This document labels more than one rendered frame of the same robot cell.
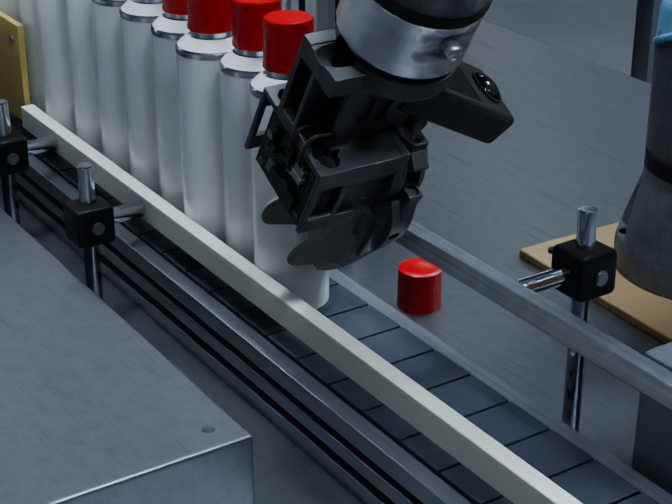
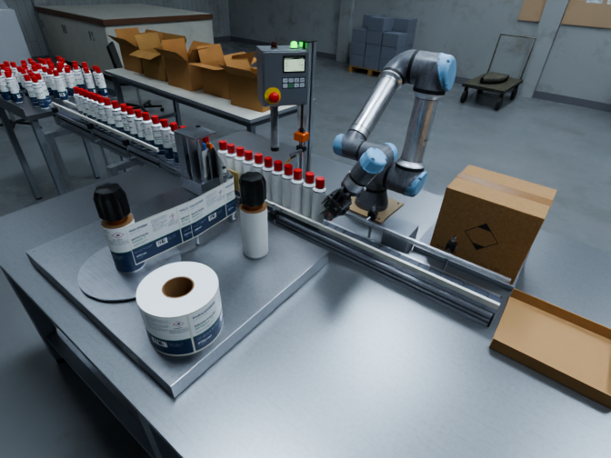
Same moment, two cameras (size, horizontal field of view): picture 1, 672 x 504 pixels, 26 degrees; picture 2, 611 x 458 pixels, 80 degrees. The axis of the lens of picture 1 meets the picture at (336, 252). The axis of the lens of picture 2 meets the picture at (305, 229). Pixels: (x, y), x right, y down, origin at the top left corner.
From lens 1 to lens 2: 0.64 m
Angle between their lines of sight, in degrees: 21
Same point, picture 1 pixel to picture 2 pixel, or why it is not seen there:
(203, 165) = (297, 202)
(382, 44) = (355, 189)
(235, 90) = (307, 190)
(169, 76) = (286, 185)
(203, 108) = (297, 193)
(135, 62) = (276, 183)
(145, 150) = (277, 198)
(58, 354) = (285, 242)
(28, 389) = (286, 249)
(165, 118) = (285, 194)
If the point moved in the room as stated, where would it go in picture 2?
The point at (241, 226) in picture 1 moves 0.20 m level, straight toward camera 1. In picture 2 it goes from (306, 213) to (330, 242)
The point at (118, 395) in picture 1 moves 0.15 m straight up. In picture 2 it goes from (303, 248) to (304, 213)
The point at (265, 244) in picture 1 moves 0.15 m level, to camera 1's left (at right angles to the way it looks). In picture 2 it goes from (315, 216) to (277, 223)
